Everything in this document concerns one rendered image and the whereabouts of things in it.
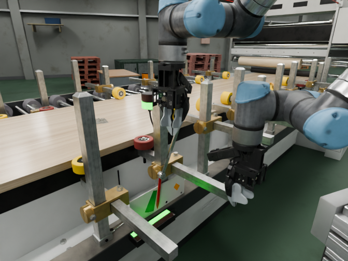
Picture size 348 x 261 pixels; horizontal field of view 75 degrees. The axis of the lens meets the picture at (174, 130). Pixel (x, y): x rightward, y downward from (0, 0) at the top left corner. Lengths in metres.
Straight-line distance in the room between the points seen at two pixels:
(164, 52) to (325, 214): 0.49
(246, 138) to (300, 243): 1.42
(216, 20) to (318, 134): 0.29
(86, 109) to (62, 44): 9.97
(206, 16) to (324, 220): 0.45
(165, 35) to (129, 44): 10.11
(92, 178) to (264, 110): 0.47
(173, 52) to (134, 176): 0.62
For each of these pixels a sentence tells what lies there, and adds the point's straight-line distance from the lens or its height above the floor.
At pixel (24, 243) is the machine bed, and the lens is 0.95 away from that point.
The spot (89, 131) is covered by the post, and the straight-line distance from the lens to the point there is 0.60.
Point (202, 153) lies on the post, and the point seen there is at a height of 0.83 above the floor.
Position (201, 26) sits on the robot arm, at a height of 1.30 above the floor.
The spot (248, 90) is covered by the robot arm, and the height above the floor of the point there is 1.17.
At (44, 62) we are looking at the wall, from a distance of 10.63.
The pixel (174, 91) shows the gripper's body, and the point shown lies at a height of 1.15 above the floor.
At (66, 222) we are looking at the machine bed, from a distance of 0.97.
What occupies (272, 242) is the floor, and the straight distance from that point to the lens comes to 1.85.
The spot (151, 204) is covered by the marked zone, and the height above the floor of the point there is 0.74.
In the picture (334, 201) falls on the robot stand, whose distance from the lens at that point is 0.53.
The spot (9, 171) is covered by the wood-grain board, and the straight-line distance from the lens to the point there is 0.87.
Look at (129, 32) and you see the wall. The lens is 10.72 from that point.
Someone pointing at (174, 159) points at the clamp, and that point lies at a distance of 0.83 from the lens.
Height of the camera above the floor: 1.26
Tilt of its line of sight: 21 degrees down
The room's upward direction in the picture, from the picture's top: straight up
